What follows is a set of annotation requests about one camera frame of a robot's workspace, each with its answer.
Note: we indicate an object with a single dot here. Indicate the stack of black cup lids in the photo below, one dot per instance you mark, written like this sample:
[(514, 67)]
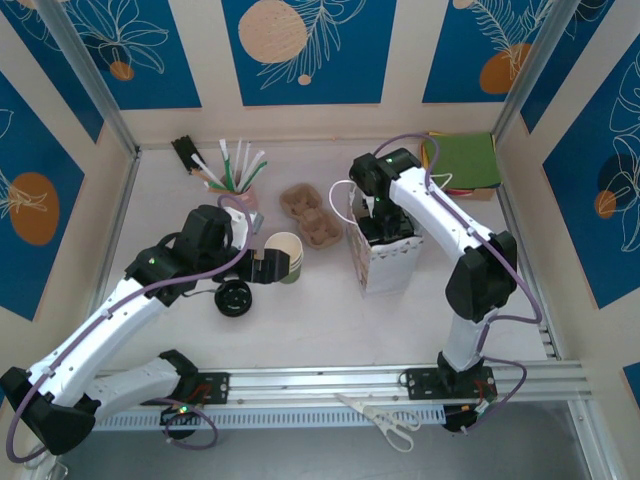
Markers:
[(233, 300)]

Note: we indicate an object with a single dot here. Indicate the red paper napkin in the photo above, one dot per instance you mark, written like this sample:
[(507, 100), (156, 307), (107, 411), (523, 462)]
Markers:
[(462, 190)]

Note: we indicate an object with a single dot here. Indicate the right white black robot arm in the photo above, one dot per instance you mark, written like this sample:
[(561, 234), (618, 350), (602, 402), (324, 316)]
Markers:
[(435, 210)]

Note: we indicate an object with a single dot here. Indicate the yellow paper napkin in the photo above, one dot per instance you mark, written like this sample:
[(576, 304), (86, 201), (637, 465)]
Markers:
[(425, 165)]

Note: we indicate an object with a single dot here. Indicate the brown cardboard cup carrier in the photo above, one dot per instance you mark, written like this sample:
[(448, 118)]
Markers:
[(312, 225)]

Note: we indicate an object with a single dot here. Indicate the pink straw holder cup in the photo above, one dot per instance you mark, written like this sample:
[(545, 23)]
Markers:
[(250, 195)]

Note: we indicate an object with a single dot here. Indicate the aluminium frame post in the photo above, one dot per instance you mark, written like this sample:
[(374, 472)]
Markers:
[(590, 440), (85, 75), (530, 70)]

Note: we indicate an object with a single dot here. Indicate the paper-wrapped green straw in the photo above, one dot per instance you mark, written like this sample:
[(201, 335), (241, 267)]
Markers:
[(223, 150), (212, 187), (260, 160)]

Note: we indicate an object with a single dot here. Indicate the white paper gift bag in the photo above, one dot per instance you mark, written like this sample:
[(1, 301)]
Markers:
[(392, 270)]

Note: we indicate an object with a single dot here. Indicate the black base electronics module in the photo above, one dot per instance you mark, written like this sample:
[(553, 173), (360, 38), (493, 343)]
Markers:
[(180, 412), (465, 415)]

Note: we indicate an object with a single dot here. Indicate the stack of green paper cups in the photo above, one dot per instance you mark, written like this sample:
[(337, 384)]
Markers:
[(290, 247)]

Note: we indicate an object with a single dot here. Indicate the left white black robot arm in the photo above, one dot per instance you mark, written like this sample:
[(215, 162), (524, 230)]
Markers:
[(100, 325)]

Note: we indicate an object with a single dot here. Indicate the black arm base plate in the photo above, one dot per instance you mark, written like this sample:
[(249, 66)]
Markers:
[(420, 382), (215, 385)]

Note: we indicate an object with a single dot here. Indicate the aluminium mounting rail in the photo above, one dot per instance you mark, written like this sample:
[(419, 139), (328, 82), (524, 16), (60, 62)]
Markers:
[(310, 387)]

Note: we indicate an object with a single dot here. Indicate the brown wooden stirrer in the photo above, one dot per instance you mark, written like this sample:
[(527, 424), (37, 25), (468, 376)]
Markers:
[(197, 174)]

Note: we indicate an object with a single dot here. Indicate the green paper napkin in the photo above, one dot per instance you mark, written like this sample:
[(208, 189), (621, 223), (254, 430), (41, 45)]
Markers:
[(470, 160)]

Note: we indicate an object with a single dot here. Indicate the black ribbed tray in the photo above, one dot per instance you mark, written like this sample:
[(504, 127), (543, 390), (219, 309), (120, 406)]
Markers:
[(182, 147)]

